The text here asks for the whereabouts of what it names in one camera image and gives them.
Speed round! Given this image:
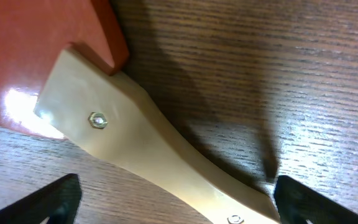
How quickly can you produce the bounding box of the orange scraper with tan handle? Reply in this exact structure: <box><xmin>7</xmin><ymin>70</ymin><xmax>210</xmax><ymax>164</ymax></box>
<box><xmin>0</xmin><ymin>0</ymin><xmax>280</xmax><ymax>223</ymax></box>

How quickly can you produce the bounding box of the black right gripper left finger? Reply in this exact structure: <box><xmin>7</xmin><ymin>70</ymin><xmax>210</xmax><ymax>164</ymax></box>
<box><xmin>0</xmin><ymin>174</ymin><xmax>82</xmax><ymax>224</ymax></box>

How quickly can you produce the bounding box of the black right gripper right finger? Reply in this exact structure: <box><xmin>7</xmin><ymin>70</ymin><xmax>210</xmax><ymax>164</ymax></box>
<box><xmin>273</xmin><ymin>175</ymin><xmax>358</xmax><ymax>224</ymax></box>

